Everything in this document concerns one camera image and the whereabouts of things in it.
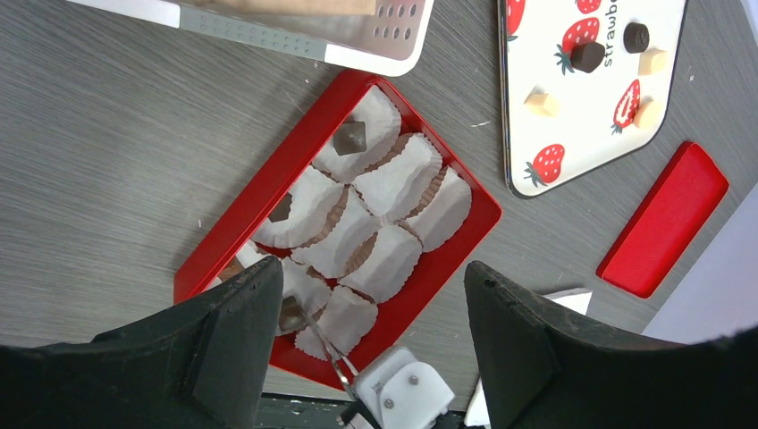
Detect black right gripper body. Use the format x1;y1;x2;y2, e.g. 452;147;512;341
337;346;454;428

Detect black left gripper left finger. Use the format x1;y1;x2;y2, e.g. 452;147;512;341
1;257;283;428

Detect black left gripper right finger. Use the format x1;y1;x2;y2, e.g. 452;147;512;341
464;261;757;428

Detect metal tongs with grey handle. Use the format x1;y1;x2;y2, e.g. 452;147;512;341
300;309;359;401

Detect dark chocolate piece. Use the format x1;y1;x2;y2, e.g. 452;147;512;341
333;121;367;156

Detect red chocolate box tray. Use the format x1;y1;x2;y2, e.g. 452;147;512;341
173;70;502;369

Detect white folded cloth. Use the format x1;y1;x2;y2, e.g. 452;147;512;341
464;288;593;428

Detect red box lid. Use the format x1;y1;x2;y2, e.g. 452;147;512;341
596;141;729;299

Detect strawberry print tray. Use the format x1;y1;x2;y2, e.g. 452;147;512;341
497;1;687;198

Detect white plastic basket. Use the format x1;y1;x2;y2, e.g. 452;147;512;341
85;1;434;77

